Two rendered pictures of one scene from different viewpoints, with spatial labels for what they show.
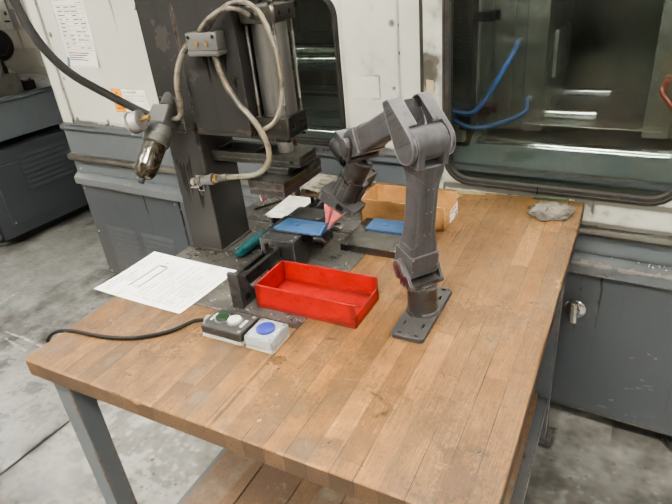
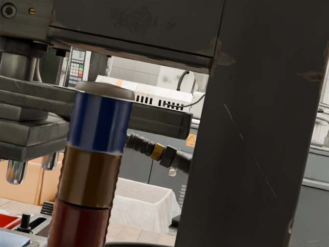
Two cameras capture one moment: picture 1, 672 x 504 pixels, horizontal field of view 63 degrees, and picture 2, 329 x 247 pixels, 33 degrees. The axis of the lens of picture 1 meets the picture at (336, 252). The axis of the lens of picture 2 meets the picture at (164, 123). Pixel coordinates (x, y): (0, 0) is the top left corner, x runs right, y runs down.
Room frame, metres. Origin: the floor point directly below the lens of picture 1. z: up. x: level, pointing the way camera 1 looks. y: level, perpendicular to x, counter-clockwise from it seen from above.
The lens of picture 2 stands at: (1.94, -0.02, 1.20)
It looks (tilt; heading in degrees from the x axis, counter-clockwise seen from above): 3 degrees down; 154
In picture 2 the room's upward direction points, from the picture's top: 11 degrees clockwise
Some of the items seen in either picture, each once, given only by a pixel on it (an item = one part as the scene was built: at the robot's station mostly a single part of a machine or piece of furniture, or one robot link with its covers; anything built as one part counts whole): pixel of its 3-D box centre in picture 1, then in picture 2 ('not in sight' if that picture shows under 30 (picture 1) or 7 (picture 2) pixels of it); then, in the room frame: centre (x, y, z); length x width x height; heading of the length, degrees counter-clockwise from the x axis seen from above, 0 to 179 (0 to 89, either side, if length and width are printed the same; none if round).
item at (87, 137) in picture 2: not in sight; (99, 121); (1.59, 0.10, 1.17); 0.04 x 0.04 x 0.03
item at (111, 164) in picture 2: not in sight; (89, 174); (1.59, 0.10, 1.14); 0.04 x 0.04 x 0.03
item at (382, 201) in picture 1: (408, 207); not in sight; (1.45, -0.22, 0.93); 0.25 x 0.13 x 0.08; 60
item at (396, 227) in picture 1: (395, 222); not in sight; (1.35, -0.17, 0.93); 0.15 x 0.07 x 0.03; 61
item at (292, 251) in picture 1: (298, 239); not in sight; (1.30, 0.10, 0.94); 0.20 x 0.10 x 0.07; 150
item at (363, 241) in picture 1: (380, 236); not in sight; (1.32, -0.12, 0.91); 0.17 x 0.16 x 0.02; 150
